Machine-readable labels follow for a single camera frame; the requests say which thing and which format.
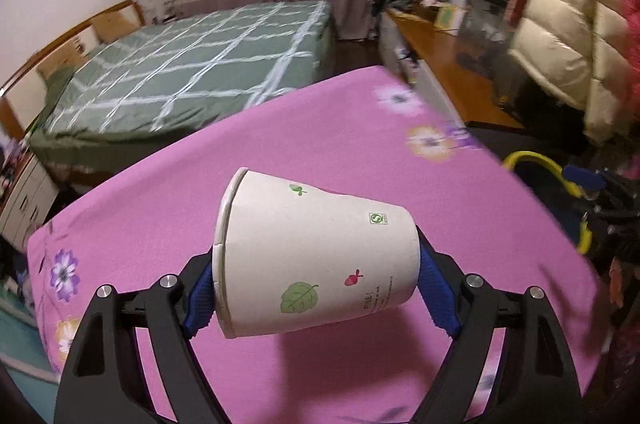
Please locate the green tissue box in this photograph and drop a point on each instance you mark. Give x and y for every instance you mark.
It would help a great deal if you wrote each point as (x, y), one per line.
(445, 17)

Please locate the leaf print paper cup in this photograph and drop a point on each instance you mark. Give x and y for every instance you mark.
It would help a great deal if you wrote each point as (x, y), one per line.
(310, 254)

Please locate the wooden side desk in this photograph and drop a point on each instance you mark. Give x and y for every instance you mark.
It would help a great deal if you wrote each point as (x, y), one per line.
(450, 64)

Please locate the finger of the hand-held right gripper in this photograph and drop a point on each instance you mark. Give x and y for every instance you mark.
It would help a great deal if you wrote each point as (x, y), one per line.
(582, 179)

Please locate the white nightstand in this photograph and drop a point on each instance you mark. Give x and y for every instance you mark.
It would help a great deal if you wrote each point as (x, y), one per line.
(25, 199)

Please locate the wooden bed headboard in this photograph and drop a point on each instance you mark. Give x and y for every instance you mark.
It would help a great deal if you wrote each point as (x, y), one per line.
(115, 17)

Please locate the yellow rimmed trash bin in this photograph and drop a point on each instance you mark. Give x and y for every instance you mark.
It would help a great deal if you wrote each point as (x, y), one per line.
(530, 157)

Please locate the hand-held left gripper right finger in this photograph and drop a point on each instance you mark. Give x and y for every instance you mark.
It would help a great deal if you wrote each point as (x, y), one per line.
(435, 294)

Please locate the cream puffer jacket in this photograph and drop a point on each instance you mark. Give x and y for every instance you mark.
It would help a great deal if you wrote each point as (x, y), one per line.
(565, 19)

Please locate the dark green bed sheet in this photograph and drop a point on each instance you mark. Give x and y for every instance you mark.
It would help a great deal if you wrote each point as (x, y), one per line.
(322, 52)

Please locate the pink floral tablecloth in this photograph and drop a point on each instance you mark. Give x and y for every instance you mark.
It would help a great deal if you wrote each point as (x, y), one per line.
(325, 139)

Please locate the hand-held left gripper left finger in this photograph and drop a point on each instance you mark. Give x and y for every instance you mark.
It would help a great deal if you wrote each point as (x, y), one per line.
(200, 304)

